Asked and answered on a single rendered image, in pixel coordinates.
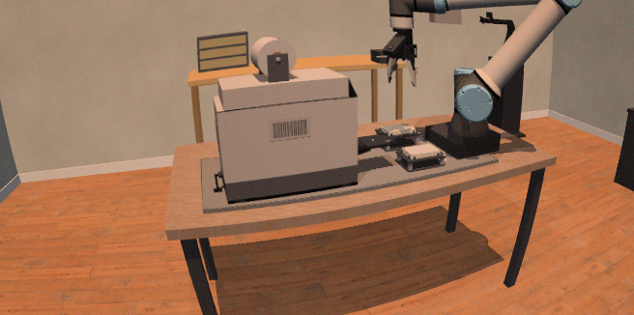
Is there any beige cylinder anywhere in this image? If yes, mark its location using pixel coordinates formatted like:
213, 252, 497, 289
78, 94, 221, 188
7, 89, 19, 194
250, 37, 297, 76

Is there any beige flat base plate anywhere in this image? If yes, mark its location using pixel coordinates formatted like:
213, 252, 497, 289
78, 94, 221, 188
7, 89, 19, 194
200, 131, 499, 214

